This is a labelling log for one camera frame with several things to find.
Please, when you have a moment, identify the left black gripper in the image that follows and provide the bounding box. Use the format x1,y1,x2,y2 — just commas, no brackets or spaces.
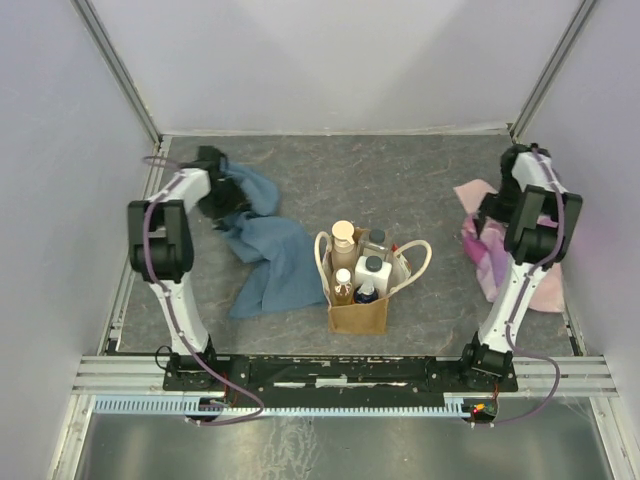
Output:
197,176,252,231

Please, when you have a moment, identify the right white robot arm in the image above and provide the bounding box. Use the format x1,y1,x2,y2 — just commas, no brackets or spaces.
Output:
457,143,583,391

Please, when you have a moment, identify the burlap watermelon canvas bag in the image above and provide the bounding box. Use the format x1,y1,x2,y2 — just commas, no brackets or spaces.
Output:
314,231,433,335

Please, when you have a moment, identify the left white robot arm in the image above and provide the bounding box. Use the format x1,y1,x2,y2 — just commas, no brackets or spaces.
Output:
127,145,250,390

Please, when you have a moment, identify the amber liquid bottle white cap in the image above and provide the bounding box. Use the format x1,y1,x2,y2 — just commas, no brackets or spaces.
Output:
330,268,354,307

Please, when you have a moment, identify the aluminium frame rail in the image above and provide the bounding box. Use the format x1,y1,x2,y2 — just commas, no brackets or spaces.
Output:
72,355,618,398

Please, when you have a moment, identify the white bottle grey cap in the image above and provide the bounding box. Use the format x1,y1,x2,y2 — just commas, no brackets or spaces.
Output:
354,255,392,297

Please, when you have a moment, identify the aluminium corner post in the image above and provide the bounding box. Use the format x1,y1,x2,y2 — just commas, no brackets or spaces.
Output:
70,0,162,144
509,0,599,143

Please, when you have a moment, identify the right aluminium corner post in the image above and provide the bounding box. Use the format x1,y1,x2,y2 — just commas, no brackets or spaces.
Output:
509,0,599,143

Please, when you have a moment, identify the left aluminium corner post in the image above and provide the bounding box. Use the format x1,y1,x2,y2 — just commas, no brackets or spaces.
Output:
70,0,162,144

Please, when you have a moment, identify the pink cloth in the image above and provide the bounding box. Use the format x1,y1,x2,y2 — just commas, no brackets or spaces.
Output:
454,179,565,313

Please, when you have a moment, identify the light blue cable duct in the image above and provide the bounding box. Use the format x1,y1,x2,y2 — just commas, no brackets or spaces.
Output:
93,394,476,417

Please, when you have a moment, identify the beige pump lotion bottle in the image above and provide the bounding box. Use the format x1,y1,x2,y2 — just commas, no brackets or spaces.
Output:
331,220,358,270

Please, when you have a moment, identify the blue cloth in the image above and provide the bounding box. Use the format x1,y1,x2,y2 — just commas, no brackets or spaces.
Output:
216,162,326,319

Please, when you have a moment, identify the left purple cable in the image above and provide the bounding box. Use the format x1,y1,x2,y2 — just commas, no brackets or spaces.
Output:
141,154,266,426

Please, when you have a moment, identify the clear square bottle black cap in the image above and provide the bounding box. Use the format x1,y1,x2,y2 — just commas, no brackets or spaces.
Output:
358,229,391,261

